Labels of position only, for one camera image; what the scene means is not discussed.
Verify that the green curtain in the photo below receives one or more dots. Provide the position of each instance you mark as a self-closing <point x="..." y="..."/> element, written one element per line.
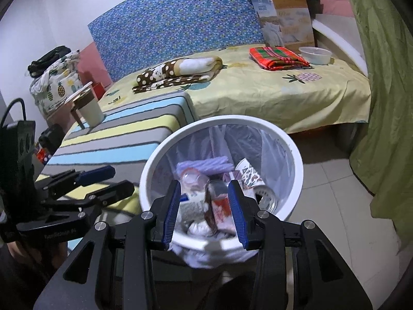
<point x="382" y="158"/>

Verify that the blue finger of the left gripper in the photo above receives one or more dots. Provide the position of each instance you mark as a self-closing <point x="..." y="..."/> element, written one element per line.
<point x="95" y="176"/>
<point x="111" y="194"/>

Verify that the pineapple print bedding bundle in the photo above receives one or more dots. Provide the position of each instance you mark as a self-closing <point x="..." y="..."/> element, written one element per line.
<point x="59" y="81"/>

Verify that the brown polka dot blanket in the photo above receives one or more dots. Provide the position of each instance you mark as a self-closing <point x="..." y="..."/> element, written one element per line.
<point x="178" y="72"/>

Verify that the white round trash bin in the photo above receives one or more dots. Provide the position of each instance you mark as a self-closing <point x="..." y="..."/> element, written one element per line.
<point x="267" y="147"/>

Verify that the yellow pineapple bed sheet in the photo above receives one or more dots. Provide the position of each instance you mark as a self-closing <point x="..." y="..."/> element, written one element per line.
<point x="294" y="100"/>

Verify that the black bag on bundle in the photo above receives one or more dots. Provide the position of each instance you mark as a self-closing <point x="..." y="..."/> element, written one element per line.
<point x="37" y="67"/>

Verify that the red toy car box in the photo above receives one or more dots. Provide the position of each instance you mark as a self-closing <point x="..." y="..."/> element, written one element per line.
<point x="43" y="156"/>

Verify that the black suitcase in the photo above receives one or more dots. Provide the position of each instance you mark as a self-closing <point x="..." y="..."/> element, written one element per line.
<point x="51" y="139"/>

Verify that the blue patterned headboard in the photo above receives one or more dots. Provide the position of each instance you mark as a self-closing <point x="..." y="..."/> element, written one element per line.
<point x="137" y="34"/>

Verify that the red milk can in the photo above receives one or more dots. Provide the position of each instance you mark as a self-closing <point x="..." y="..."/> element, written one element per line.
<point x="266" y="198"/>

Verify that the brown beige lidded mug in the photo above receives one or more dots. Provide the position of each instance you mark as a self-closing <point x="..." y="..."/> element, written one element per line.
<point x="85" y="108"/>

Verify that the paper bag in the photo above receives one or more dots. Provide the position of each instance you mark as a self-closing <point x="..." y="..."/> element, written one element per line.
<point x="249" y="176"/>

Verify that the striped table cloth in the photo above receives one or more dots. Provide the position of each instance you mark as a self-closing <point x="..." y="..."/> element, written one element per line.
<point x="125" y="139"/>

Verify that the white mattress edge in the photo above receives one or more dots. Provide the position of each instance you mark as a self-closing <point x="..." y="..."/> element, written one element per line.
<point x="340" y="35"/>

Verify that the clear plastic cup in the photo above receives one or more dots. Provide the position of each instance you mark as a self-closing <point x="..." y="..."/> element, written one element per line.
<point x="193" y="180"/>

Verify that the white tissue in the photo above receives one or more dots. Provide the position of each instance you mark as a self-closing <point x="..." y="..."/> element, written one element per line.
<point x="201" y="230"/>

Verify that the person's left hand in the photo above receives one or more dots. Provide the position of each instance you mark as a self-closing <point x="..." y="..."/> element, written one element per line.
<point x="52" y="254"/>

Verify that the clear plastic bin liner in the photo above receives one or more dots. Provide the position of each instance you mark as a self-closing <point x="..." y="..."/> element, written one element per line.
<point x="209" y="253"/>

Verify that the pink strawberry milk carton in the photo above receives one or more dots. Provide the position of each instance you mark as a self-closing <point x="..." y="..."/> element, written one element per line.
<point x="220" y="205"/>

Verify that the bedding package box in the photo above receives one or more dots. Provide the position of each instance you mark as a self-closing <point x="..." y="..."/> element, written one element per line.
<point x="287" y="23"/>

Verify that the pink storage box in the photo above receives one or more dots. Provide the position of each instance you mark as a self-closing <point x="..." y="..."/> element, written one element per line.
<point x="62" y="116"/>

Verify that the red plaid folded cloth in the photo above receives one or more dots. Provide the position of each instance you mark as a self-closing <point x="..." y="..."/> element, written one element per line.
<point x="277" y="59"/>

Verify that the white plastic bowl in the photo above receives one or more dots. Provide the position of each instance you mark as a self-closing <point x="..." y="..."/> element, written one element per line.
<point x="314" y="55"/>

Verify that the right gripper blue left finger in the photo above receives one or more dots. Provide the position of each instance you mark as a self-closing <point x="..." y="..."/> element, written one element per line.
<point x="165" y="210"/>

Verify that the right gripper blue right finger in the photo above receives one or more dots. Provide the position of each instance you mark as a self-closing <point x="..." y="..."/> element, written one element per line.
<point x="244" y="210"/>

